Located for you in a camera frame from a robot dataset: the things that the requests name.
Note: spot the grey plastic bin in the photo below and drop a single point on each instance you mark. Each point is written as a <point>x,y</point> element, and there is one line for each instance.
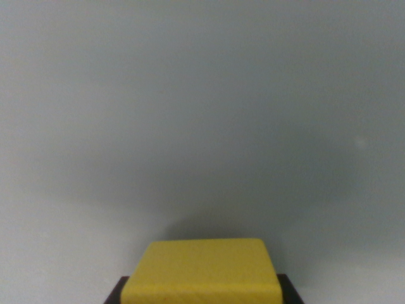
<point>202,111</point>

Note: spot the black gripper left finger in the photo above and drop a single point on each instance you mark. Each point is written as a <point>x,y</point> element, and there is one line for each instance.
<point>115,293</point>

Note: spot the yellow cube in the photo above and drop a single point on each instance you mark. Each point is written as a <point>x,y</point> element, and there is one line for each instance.
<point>202,272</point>

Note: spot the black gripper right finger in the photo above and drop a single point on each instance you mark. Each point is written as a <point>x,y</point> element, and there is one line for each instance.
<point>291,291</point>

